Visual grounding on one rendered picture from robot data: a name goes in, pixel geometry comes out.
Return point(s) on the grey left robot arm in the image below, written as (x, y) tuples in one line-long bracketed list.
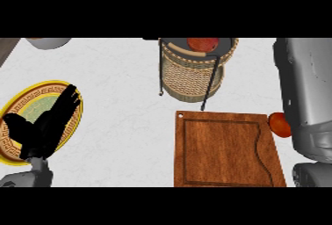
[(41, 172)]

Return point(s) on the brown wooden panel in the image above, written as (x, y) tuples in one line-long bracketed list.
[(7, 48)]

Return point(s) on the white bowl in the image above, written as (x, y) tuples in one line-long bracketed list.
[(48, 42)]

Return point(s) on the yellow ornate round plate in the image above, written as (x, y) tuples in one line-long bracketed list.
[(26, 101)]

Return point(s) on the brown wooden cutting board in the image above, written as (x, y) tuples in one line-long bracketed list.
[(221, 149)]

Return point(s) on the wicker tiered basket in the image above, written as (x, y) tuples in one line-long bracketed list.
[(191, 76)]

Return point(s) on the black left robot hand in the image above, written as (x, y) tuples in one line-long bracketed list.
[(43, 132)]

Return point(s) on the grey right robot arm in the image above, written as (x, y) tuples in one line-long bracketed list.
[(308, 88)]

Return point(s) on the red apple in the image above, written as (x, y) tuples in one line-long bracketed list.
[(203, 44)]

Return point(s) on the orange-red pear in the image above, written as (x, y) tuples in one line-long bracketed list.
[(281, 126)]

